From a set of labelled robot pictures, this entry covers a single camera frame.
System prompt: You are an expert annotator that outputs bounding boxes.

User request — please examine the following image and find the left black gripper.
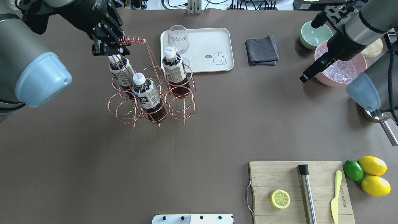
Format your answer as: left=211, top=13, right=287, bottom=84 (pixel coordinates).
left=90, top=0, right=131, bottom=56

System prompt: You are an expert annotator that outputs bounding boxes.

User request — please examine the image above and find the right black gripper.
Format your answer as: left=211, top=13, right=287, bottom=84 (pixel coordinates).
left=299, top=52, right=331, bottom=83

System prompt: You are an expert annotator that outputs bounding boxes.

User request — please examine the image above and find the copper wire bottle basket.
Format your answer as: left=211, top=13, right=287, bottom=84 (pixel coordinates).
left=108, top=35, right=198, bottom=128

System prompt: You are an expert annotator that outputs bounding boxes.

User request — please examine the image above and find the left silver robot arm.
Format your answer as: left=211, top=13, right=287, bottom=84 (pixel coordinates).
left=0, top=0, right=130, bottom=119

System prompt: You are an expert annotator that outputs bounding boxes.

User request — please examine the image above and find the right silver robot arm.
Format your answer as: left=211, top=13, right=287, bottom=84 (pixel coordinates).
left=300, top=0, right=398, bottom=123

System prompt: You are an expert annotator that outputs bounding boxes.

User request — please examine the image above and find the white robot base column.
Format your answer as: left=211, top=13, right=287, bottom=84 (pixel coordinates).
left=152, top=213, right=234, bottom=224

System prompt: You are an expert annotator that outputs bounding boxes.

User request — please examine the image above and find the tea bottle white cap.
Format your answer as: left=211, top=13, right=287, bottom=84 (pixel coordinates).
left=132, top=72, right=167, bottom=124

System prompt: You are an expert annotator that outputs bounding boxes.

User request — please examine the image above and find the pink bowl of ice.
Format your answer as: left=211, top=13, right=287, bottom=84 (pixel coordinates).
left=315, top=53, right=367, bottom=87

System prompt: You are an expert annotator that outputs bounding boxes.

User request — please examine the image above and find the green empty bowl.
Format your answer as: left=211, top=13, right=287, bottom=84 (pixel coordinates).
left=299, top=21, right=333, bottom=49

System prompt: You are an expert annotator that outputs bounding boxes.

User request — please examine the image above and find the grey folded cloth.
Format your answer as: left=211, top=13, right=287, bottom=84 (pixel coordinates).
left=245, top=35, right=280, bottom=66

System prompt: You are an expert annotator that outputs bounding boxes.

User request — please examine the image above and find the wooden cup tree stand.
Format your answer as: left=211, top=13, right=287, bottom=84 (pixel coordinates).
left=361, top=38, right=383, bottom=58

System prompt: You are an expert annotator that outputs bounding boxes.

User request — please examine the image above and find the clear wine glass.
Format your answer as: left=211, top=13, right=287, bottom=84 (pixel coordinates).
left=168, top=25, right=191, bottom=66

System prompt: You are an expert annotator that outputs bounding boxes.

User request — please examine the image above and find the steel ice scoop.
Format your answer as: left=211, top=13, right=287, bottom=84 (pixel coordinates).
left=364, top=109, right=398, bottom=147

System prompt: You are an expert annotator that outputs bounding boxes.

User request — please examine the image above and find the steel muddler black tip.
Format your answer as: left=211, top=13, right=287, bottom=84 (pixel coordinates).
left=298, top=164, right=317, bottom=224

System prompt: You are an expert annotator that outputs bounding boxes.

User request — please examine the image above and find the white rabbit tray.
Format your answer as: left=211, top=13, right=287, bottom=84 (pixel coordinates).
left=172, top=27, right=234, bottom=73

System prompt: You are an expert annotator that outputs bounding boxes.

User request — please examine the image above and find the green lime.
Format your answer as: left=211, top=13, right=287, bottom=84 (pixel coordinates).
left=343, top=160, right=364, bottom=182

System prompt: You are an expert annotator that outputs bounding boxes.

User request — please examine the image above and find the yellow lemon far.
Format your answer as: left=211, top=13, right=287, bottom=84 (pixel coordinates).
left=357, top=156, right=387, bottom=176

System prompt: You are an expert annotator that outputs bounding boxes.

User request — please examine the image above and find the yellow lemon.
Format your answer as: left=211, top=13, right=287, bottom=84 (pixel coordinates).
left=361, top=175, right=391, bottom=197
left=357, top=156, right=387, bottom=176

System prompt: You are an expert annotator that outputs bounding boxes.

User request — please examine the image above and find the bamboo cutting board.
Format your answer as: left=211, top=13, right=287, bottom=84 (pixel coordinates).
left=249, top=161, right=343, bottom=224

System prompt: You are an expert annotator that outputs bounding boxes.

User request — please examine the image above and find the half lemon slice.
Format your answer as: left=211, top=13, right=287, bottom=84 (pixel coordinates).
left=270, top=189, right=290, bottom=209

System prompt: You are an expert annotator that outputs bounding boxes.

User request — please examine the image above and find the yellow lemon near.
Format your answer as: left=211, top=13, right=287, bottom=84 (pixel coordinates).
left=361, top=175, right=391, bottom=197

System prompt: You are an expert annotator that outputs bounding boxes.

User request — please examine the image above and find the yellow plastic knife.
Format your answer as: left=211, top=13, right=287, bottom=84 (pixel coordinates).
left=330, top=170, right=342, bottom=224

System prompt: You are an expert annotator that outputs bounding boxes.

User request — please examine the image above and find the aluminium frame post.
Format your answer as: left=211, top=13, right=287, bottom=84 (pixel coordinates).
left=187, top=0, right=202, bottom=15

